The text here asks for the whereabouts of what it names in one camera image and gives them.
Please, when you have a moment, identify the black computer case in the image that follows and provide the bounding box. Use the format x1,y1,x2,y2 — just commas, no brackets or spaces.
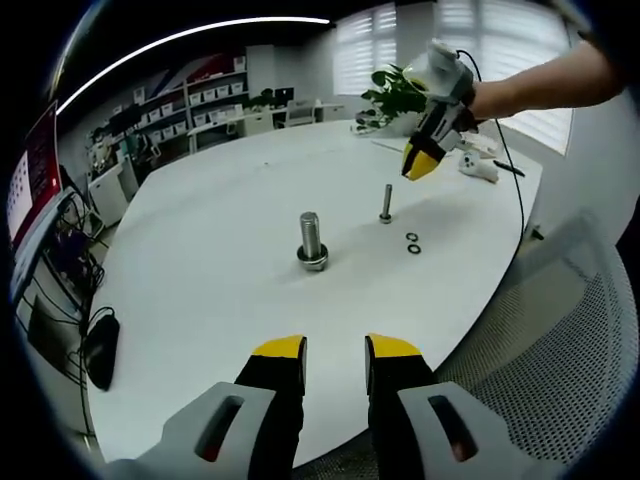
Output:
27,294,67,352

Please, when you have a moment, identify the black cable bundle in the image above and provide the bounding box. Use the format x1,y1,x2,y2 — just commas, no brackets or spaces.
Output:
49,192,109,321

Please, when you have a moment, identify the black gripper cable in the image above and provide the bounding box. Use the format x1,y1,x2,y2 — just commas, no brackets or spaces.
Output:
452,48,532,239

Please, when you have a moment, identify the large threaded steel stud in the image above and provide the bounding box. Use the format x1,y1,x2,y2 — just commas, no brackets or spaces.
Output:
296,211,332,274

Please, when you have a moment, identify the white background chair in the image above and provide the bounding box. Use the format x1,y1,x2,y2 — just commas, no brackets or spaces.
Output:
287,99,317,129

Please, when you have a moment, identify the person's right hand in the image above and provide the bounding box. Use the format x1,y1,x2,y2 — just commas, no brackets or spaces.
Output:
461,81,504,133

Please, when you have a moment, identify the grey mesh office chair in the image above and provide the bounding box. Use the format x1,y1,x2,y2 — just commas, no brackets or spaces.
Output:
294,209,634,480

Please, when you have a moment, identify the small threaded steel stud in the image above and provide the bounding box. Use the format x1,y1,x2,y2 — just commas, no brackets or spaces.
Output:
378,183,395,226

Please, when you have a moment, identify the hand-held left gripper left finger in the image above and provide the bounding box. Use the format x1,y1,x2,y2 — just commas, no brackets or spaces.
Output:
149,334,309,480

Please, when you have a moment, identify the black pen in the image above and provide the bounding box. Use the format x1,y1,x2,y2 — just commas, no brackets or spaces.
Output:
492,159,527,178

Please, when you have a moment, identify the black computer mouse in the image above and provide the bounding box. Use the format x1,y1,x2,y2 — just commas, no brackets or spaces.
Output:
82,314,122,392

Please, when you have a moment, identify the white shelf with storage boxes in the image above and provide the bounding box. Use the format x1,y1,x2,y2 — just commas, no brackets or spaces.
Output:
112,54,251,147

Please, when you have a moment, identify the long ceiling light strip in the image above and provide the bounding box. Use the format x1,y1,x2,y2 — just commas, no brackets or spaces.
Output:
54,17,332,117

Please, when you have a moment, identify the white background desk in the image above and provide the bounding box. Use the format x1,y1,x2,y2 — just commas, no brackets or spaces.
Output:
187,102,346,152

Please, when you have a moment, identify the grey side desk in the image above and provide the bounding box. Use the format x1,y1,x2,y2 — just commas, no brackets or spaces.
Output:
7,187,79,307

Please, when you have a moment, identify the white game controller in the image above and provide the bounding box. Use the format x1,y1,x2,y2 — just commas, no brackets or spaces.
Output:
458,151,502,184

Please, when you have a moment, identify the green potted plant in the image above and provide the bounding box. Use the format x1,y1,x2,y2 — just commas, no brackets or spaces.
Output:
357,63,432,136

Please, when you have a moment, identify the red screen monitor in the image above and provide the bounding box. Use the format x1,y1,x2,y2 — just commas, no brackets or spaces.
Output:
7,102,64,247

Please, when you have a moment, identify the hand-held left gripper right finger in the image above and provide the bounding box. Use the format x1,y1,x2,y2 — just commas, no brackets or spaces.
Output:
363,333,521,480

